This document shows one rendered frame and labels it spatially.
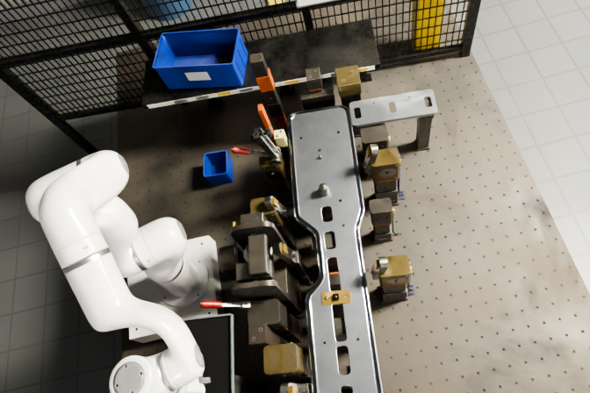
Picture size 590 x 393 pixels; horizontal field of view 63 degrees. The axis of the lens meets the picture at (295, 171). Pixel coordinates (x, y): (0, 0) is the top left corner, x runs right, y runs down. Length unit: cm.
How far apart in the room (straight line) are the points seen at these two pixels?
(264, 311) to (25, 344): 191
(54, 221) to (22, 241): 233
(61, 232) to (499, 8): 294
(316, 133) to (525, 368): 100
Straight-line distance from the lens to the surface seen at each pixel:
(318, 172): 159
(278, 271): 153
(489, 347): 175
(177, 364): 99
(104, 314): 99
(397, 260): 142
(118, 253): 138
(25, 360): 307
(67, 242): 99
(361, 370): 142
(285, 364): 136
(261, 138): 145
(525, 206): 191
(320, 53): 183
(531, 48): 323
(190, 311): 179
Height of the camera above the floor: 241
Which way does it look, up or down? 62 degrees down
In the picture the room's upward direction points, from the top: 22 degrees counter-clockwise
